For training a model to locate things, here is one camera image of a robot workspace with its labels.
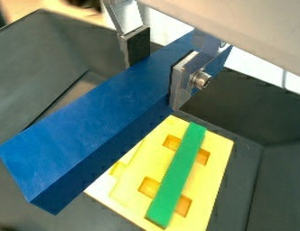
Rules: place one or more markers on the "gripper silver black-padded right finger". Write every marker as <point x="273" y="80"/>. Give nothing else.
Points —
<point x="197" y="68"/>

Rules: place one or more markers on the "green rectangular block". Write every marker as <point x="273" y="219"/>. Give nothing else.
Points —
<point x="165" y="201"/>

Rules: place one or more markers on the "blue rectangular block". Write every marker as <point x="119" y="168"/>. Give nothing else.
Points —
<point x="58" y="156"/>

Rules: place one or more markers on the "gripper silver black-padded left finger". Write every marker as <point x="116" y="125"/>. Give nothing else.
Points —
<point x="133" y="32"/>

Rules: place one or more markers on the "yellow puzzle board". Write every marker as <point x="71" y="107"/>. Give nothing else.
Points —
<point x="127" y="187"/>

